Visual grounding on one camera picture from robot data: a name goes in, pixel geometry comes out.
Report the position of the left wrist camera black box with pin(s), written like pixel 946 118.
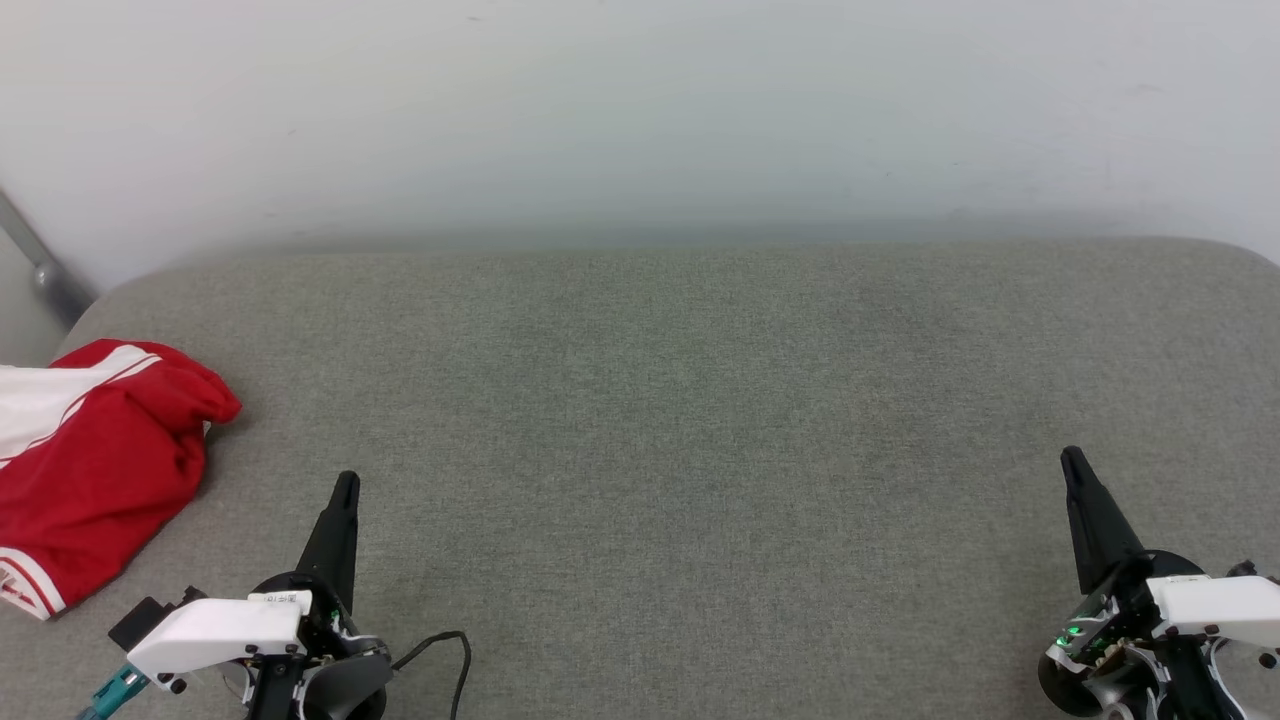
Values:
pixel 145 620

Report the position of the grey metal bar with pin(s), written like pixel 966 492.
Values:
pixel 45 270

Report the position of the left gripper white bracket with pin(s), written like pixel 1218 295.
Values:
pixel 220 630

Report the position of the red and white basketball jersey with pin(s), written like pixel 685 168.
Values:
pixel 100 470

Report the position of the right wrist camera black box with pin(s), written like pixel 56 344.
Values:
pixel 1250 570

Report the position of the grey fabric sofa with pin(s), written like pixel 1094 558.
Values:
pixel 680 480

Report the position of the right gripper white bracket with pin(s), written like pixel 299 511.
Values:
pixel 1220 605

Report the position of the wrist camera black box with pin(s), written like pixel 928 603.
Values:
pixel 145 620
pixel 1250 570

